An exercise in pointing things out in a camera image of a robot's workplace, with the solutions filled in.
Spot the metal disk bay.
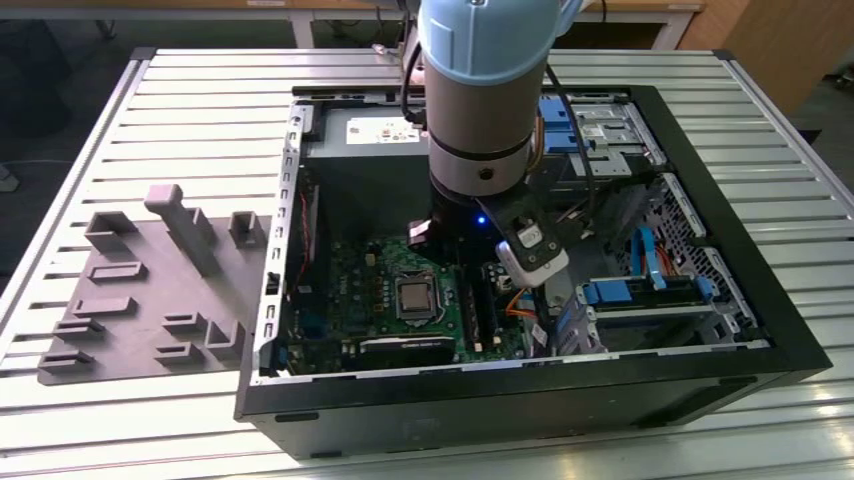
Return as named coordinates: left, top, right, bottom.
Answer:
left=549, top=299, right=768, bottom=361

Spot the black cable bundle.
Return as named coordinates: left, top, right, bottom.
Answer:
left=552, top=169, right=668, bottom=241

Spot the white framed wooden desk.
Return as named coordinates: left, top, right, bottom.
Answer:
left=0, top=0, right=708, bottom=51

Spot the metal optical drive cage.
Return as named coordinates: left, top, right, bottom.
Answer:
left=536, top=97, right=668, bottom=211

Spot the red fan wire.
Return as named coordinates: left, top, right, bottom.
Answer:
left=296, top=189, right=318, bottom=296

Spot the blue plastic bay latch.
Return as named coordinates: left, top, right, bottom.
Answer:
left=538, top=99, right=592, bottom=155

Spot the wooden cabinet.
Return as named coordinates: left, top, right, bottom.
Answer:
left=679, top=0, right=854, bottom=119

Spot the black graphics card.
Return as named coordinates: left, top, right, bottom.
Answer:
left=338, top=333, right=460, bottom=372

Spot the metal CPU socket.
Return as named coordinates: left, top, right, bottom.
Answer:
left=390, top=269, right=446, bottom=329

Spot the hard disk in blue carrier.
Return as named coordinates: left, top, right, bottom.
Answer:
left=573, top=276, right=713, bottom=315

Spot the silver CPU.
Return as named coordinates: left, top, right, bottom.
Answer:
left=397, top=284, right=436, bottom=312

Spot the grey power supply unit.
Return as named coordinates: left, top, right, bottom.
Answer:
left=300, top=105, right=434, bottom=236

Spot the black hanging cable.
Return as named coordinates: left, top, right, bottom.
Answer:
left=369, top=0, right=389, bottom=54

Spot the black PC case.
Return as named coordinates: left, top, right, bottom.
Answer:
left=230, top=84, right=833, bottom=460

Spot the blue SATA cable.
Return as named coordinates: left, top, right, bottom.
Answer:
left=629, top=227, right=669, bottom=292

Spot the orange wire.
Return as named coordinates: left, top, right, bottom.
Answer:
left=500, top=287, right=542, bottom=319

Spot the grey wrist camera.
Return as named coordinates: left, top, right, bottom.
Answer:
left=404, top=218, right=436, bottom=252

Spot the grey camera cable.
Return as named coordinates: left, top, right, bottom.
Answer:
left=540, top=63, right=602, bottom=229

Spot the black RAM slot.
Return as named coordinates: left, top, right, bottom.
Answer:
left=454, top=264, right=485, bottom=352

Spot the green motherboard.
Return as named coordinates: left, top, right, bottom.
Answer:
left=282, top=234, right=528, bottom=374

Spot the grey parts rack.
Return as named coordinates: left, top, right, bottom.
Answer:
left=35, top=183, right=278, bottom=386

